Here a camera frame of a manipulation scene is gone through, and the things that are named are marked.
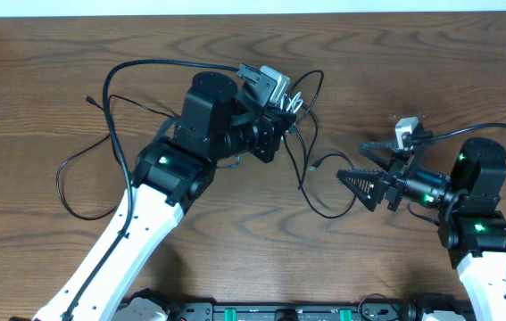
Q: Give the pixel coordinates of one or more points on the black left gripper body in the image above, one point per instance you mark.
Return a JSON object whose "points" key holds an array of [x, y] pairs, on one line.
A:
{"points": [[264, 135]]}

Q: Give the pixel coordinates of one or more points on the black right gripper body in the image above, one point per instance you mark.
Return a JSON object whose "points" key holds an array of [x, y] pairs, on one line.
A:
{"points": [[397, 179]]}

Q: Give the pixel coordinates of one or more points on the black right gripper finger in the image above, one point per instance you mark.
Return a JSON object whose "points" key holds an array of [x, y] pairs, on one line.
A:
{"points": [[368, 186], [377, 149]]}

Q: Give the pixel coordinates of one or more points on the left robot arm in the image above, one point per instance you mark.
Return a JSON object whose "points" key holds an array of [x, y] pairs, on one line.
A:
{"points": [[220, 119]]}

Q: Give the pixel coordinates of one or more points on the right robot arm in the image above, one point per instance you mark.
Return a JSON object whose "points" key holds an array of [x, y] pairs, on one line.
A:
{"points": [[470, 227]]}

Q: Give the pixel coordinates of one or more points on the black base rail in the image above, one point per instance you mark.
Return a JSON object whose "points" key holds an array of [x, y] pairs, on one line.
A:
{"points": [[148, 305]]}

